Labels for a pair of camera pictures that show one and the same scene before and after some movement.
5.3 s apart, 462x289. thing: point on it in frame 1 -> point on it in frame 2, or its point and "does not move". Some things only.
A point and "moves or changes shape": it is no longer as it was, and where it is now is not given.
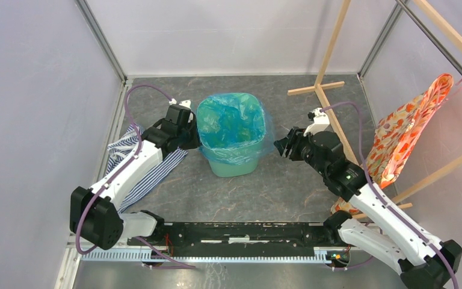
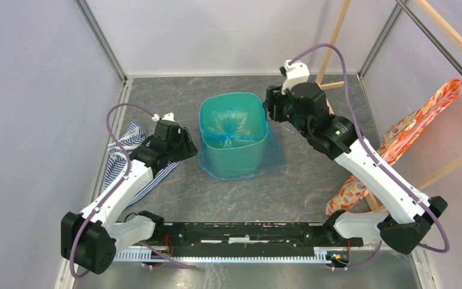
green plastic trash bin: [231, 128] does not move
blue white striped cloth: [125, 147] does not move
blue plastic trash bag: [234, 128] moves or changes shape
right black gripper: [293, 140] -> [275, 97]
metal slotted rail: [215, 255] does not move
